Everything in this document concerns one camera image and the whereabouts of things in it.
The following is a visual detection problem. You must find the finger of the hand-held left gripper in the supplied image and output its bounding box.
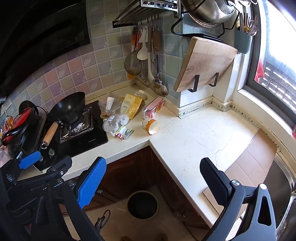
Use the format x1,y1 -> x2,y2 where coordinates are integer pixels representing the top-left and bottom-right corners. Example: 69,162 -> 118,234
14,156 -> 73,189
5,150 -> 44,184

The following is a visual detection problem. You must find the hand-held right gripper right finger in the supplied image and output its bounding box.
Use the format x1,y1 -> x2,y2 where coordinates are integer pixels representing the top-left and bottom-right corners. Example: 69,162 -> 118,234
200,158 -> 277,241

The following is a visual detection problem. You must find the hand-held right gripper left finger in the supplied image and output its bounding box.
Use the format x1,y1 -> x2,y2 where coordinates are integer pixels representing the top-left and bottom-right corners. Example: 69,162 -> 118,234
60,157 -> 107,241

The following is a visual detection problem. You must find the round trash bin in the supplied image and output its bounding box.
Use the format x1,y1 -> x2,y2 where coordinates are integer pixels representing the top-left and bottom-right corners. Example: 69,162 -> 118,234
127,191 -> 159,220

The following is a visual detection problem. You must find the red green white wrapper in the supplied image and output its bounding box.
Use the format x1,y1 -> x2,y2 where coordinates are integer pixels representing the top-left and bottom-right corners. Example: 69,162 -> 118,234
115,126 -> 134,141

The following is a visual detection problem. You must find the red and black cookware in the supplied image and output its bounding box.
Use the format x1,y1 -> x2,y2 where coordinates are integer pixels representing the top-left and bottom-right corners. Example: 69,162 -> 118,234
1,100 -> 47,158

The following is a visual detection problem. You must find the brown wooden cabinet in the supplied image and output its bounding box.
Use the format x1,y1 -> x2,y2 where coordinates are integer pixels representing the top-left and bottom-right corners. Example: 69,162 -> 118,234
58,145 -> 215,232

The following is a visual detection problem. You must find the aluminium foil burner liner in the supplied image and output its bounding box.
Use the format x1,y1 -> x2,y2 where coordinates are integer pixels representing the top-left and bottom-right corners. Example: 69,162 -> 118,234
60,105 -> 95,143

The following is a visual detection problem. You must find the brown cardboard sheet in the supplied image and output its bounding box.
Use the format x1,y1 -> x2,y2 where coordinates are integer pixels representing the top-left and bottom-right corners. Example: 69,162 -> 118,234
203,128 -> 278,218

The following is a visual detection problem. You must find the black gas stove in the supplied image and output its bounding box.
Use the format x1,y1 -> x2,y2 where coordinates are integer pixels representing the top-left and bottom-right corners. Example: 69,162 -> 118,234
14,100 -> 109,171

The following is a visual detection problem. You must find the crushed clear plastic bottle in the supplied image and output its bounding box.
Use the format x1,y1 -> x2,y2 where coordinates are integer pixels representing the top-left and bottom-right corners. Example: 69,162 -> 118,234
102,114 -> 129,136

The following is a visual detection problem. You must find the stainless steel sink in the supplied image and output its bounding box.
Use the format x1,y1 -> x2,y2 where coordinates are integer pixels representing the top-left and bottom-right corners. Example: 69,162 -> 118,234
240,152 -> 296,241

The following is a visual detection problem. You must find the clear crumpled plastic bag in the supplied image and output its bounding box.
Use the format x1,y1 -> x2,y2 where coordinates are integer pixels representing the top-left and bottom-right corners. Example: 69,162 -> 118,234
98,94 -> 123,119

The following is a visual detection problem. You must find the orange white wrapper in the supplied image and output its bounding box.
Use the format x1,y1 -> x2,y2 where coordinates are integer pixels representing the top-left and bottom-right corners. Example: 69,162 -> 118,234
142,118 -> 160,136

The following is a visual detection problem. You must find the yellow packet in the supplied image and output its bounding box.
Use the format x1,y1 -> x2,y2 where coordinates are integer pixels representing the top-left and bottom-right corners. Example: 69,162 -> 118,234
120,93 -> 143,120

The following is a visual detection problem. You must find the pink carton box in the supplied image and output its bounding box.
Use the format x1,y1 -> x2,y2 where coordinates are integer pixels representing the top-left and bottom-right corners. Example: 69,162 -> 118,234
142,97 -> 164,120

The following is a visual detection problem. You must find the red cloth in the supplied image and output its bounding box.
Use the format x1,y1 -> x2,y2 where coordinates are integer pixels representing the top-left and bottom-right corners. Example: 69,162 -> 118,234
254,60 -> 265,83

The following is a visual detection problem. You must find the wooden cutting board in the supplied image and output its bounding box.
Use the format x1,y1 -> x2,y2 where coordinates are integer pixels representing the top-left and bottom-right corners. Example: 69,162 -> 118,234
173,36 -> 238,93

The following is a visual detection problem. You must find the black range hood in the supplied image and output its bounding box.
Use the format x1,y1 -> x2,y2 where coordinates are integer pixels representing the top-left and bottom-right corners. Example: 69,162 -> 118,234
0,0 -> 90,98

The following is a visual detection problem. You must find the metal mesh strainer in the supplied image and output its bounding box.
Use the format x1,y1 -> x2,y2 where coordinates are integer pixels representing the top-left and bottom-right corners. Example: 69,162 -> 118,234
124,28 -> 144,76

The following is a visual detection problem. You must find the white rice spatula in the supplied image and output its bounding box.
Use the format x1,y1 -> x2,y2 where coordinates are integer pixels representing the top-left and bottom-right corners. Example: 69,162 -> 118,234
137,27 -> 148,60

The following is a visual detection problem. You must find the teal utensil holder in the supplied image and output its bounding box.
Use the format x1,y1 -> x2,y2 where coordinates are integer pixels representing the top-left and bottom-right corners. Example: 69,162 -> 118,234
235,29 -> 252,54

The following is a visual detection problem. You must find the orange peeler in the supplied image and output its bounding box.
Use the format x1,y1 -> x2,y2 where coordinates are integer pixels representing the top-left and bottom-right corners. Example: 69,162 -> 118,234
131,27 -> 142,52

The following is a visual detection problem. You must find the bundle of chopsticks and spoons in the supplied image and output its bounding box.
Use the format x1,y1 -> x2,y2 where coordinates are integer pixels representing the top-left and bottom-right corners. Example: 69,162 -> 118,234
238,11 -> 259,36

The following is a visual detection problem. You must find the stainless steel pot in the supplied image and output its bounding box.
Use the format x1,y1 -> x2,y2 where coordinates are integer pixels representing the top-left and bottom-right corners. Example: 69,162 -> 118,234
180,0 -> 238,25

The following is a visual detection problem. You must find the steel slotted holder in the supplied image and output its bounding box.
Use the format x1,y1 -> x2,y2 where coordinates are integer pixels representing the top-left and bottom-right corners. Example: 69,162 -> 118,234
140,0 -> 179,12

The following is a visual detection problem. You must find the black cable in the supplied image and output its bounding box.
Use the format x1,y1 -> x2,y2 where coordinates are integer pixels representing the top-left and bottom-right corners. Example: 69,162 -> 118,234
94,210 -> 111,232

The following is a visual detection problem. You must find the black wok with wooden handle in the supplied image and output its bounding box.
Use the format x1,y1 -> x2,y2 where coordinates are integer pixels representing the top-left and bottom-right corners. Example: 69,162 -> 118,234
41,91 -> 86,149

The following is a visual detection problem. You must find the window with dark frame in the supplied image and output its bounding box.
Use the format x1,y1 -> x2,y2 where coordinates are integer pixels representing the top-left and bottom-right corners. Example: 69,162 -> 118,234
245,0 -> 296,118

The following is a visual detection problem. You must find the black wire wall rack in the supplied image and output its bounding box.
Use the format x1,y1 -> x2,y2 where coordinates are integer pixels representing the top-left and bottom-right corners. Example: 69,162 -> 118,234
171,0 -> 241,93

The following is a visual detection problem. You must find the black metal wall shelf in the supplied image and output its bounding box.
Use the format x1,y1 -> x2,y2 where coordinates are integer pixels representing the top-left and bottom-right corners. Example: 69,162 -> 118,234
112,0 -> 185,29

